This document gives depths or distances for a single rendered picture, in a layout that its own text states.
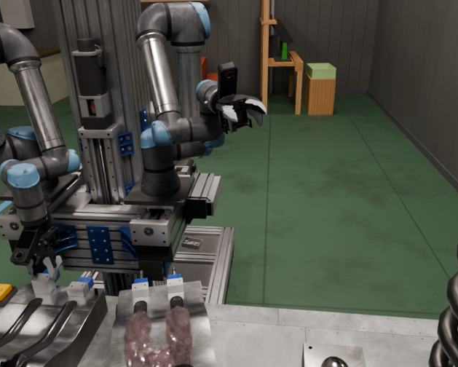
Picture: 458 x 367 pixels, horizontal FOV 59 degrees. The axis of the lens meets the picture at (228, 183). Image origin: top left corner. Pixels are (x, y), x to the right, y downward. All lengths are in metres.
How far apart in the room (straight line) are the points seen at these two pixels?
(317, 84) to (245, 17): 2.11
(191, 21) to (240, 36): 6.41
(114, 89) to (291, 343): 1.09
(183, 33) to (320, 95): 5.14
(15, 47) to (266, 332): 1.11
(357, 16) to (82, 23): 6.60
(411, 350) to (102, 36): 1.43
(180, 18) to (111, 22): 0.31
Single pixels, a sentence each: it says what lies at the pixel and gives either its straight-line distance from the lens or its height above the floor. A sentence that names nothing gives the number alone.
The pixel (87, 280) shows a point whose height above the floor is 0.90.
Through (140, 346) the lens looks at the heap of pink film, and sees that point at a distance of 1.12.
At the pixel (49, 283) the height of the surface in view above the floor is 0.92.
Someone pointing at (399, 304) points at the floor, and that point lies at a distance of 2.73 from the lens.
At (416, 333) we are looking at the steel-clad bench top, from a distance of 1.37.
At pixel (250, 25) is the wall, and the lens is 7.77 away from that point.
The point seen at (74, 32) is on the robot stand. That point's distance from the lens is 1.66.
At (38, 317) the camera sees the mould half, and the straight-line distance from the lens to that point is 1.32.
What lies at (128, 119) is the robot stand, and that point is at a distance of 1.65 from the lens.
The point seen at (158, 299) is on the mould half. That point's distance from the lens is 1.32.
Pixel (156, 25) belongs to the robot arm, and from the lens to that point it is 1.36.
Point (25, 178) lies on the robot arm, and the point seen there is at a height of 1.27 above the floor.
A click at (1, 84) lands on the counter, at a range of 8.27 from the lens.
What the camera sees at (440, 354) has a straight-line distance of 0.24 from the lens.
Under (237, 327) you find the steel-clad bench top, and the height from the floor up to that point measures 0.80.
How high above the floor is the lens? 1.70
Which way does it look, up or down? 25 degrees down
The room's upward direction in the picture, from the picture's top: 1 degrees counter-clockwise
